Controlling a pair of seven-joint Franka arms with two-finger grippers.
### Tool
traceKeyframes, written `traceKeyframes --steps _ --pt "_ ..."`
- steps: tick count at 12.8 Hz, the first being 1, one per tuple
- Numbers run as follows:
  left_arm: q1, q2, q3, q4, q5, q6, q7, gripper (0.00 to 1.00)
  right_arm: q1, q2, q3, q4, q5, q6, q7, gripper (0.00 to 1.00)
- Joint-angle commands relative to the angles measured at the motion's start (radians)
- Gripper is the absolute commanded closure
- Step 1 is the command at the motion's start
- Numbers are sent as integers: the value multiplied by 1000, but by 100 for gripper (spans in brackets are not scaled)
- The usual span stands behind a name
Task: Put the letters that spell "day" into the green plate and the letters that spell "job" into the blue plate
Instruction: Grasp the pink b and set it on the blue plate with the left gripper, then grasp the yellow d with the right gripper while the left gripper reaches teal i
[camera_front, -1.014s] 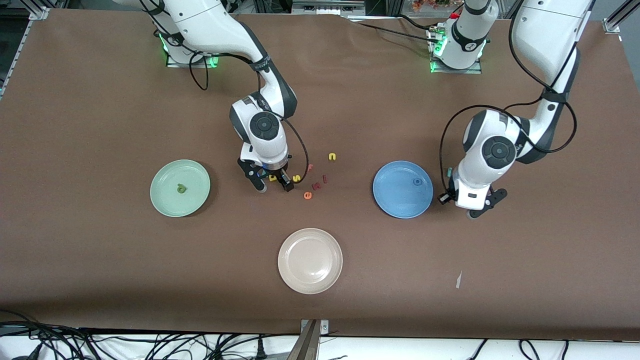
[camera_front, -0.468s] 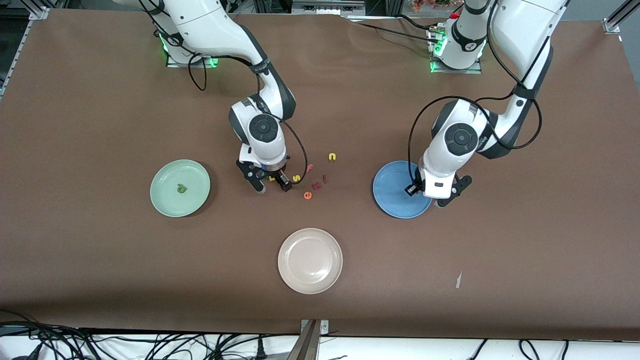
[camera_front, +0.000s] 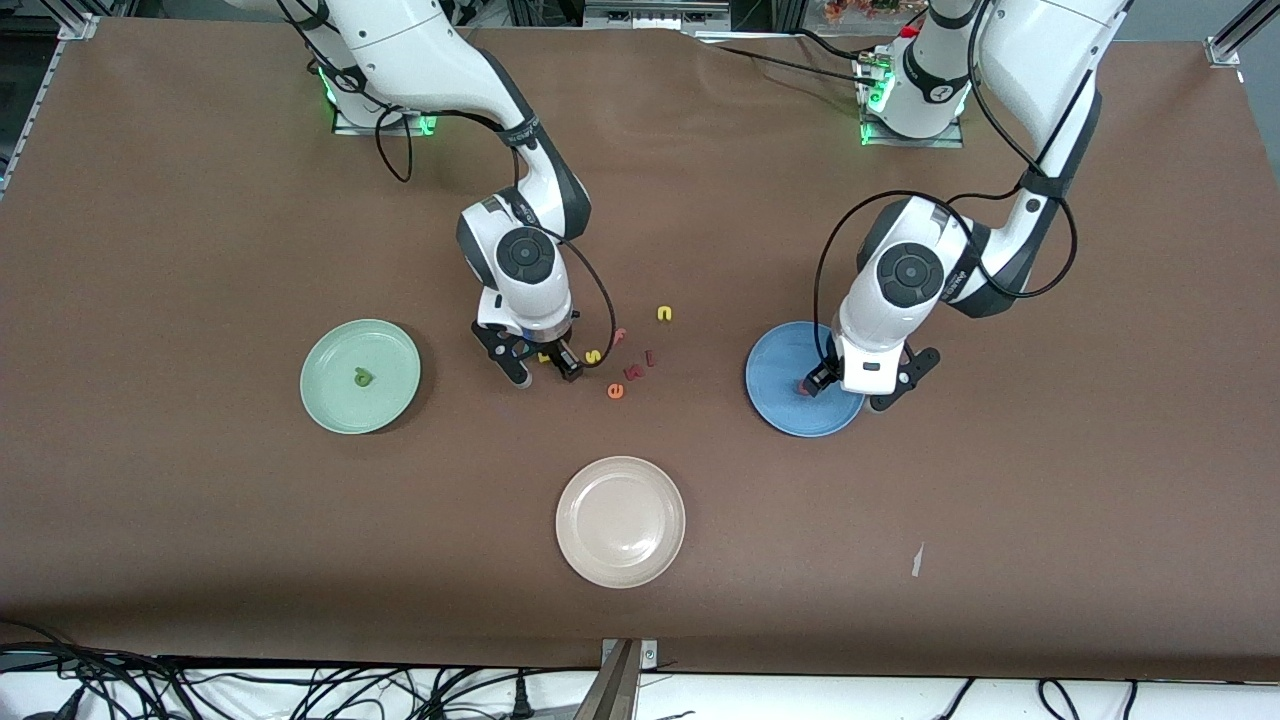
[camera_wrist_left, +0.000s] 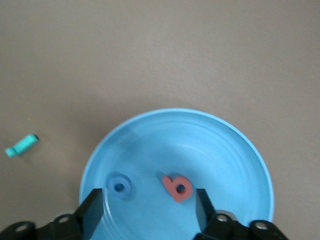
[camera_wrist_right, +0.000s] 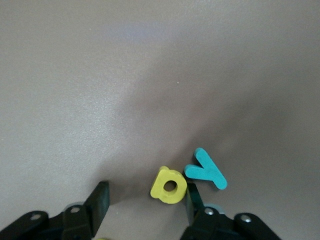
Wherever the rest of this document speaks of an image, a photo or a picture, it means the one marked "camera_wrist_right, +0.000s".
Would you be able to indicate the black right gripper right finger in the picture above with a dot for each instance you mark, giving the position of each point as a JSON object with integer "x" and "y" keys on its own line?
{"x": 195, "y": 207}

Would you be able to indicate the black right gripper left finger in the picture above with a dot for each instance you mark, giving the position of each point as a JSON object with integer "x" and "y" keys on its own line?
{"x": 98, "y": 200}

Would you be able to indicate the teal foam letter y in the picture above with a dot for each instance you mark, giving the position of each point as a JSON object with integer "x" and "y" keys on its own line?
{"x": 207, "y": 170}

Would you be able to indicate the yellow foam letter d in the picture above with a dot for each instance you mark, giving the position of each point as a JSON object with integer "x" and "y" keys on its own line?
{"x": 160, "y": 187}

